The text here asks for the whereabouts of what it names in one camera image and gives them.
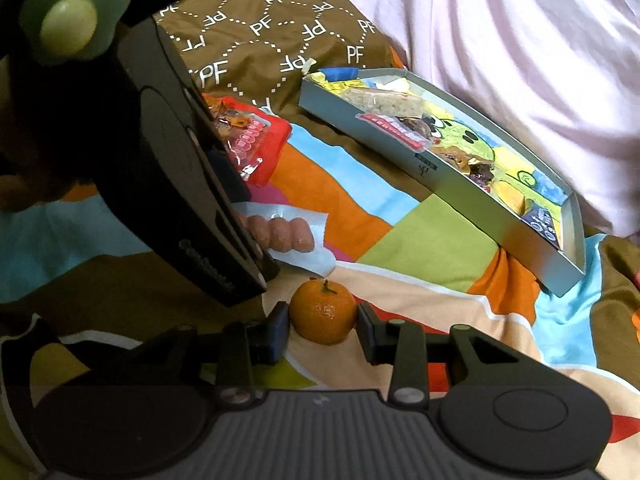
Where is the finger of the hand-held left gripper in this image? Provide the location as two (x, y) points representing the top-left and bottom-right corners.
(192, 100), (282, 285)

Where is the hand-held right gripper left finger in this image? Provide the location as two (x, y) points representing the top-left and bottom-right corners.
(135, 302), (291, 407)

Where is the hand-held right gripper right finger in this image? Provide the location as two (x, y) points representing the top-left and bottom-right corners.
(356, 302), (521, 407)

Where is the orange tangerine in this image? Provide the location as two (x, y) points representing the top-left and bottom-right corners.
(290, 279), (358, 346)

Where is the pink sausage packet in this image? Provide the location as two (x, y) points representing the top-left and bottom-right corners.
(234, 204), (337, 277)

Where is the yellow snack stick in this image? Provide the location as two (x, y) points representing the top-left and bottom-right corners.
(305, 72), (361, 95)

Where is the red clear snack packet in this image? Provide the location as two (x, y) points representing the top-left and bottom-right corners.
(355, 111), (432, 152)

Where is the red candy packet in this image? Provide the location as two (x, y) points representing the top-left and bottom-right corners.
(202, 96), (292, 187)

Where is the colourful patchwork blanket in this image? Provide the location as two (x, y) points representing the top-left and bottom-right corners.
(0, 55), (640, 480)

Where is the brown patterned pillow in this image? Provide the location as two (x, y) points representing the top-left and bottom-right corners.
(154, 0), (397, 112)

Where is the blue wrapper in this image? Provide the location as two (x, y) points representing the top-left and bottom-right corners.
(319, 66), (360, 82)

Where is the rice cracker packet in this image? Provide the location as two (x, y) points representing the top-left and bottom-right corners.
(341, 86), (427, 117)

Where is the brown snack packet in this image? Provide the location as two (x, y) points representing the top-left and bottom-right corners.
(430, 144), (497, 187)

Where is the dark blue snack packet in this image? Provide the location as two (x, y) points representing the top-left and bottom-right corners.
(521, 204), (565, 252)

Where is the pink cloth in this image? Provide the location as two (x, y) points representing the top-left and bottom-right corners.
(325, 0), (640, 240)

